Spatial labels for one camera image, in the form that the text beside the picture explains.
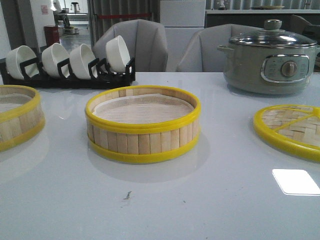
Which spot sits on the bamboo steamer drawer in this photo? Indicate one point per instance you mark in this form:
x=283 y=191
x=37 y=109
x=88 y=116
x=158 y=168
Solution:
x=22 y=123
x=143 y=143

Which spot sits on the white bowl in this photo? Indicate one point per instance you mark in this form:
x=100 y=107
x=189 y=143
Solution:
x=51 y=56
x=79 y=59
x=117 y=54
x=17 y=56

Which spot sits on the glass pot lid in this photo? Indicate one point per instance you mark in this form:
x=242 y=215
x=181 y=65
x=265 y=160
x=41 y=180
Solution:
x=273 y=36

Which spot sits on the dark kitchen counter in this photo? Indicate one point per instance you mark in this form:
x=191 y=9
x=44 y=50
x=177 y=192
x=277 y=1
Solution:
x=256 y=18

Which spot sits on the red bin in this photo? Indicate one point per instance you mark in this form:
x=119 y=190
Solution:
x=51 y=33

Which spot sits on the right grey chair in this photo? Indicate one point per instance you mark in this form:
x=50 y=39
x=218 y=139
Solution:
x=201 y=53

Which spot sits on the left grey chair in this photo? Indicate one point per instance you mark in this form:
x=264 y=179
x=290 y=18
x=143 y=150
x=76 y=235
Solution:
x=146 y=42

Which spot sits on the grey chair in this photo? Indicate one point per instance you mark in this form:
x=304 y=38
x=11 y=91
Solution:
x=146 y=42
x=201 y=53

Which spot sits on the woven bamboo steamer lid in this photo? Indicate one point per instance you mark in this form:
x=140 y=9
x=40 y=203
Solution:
x=291 y=128

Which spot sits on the grey electric cooking pot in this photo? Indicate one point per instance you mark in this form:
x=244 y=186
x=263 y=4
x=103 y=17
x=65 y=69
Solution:
x=269 y=70

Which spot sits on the black dish rack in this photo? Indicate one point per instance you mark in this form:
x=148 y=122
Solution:
x=100 y=76

